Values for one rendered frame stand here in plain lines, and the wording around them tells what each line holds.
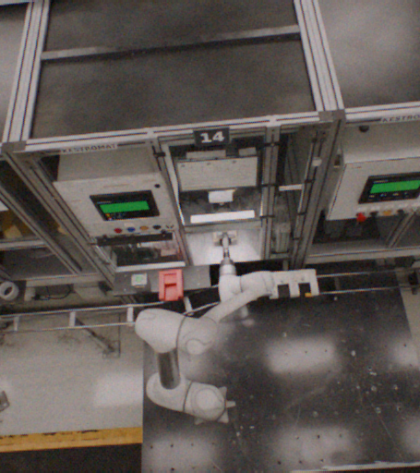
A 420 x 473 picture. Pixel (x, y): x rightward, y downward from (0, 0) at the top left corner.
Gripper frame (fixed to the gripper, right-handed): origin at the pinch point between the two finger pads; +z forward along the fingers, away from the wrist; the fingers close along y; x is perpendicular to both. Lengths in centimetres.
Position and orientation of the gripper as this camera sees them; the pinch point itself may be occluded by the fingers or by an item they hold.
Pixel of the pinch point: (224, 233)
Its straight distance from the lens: 248.0
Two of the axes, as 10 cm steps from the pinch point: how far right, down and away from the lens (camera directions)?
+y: -0.6, -4.4, -8.9
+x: -10.0, 0.8, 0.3
